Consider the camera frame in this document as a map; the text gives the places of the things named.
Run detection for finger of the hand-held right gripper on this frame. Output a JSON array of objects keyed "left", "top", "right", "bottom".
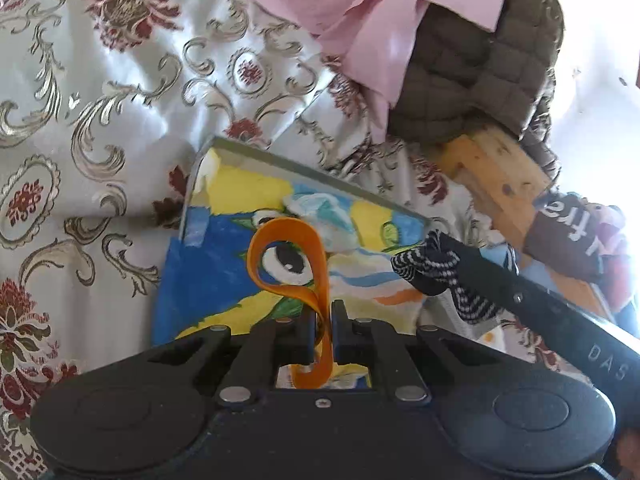
[{"left": 425, "top": 230, "right": 533, "bottom": 328}]

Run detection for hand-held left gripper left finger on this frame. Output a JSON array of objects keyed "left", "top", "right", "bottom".
[{"left": 145, "top": 307, "right": 322, "bottom": 406}]

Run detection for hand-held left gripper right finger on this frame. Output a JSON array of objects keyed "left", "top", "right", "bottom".
[{"left": 330, "top": 300, "right": 506, "bottom": 406}]

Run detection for pastel striped towel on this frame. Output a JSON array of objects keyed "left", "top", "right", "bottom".
[{"left": 327, "top": 247, "right": 431, "bottom": 311}]

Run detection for black white striped sock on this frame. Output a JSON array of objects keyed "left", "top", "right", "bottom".
[{"left": 390, "top": 230, "right": 501, "bottom": 326}]

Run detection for orange cloth band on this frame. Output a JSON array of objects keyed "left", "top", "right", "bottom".
[{"left": 246, "top": 216, "right": 333, "bottom": 391}]

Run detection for cartoon painted cardboard box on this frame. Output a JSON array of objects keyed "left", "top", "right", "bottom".
[{"left": 150, "top": 135, "right": 436, "bottom": 391}]

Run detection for light blue white cloth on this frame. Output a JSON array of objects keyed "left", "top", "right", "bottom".
[{"left": 282, "top": 192, "right": 358, "bottom": 251}]

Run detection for brown cloth with white print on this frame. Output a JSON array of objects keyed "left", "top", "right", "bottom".
[{"left": 520, "top": 190, "right": 621, "bottom": 283}]

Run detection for multicoloured cloth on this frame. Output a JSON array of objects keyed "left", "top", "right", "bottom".
[{"left": 595, "top": 205, "right": 640, "bottom": 311}]

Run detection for brown quilted jacket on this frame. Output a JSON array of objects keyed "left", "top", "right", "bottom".
[{"left": 387, "top": 0, "right": 566, "bottom": 161}]

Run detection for pink bed sheet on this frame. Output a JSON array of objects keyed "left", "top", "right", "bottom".
[{"left": 0, "top": 0, "right": 516, "bottom": 141}]

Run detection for floral satin bedspread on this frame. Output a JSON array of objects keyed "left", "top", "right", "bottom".
[{"left": 0, "top": 0, "right": 601, "bottom": 480}]

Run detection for wooden bed frame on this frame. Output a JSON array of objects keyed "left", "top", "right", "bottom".
[{"left": 430, "top": 127, "right": 616, "bottom": 321}]

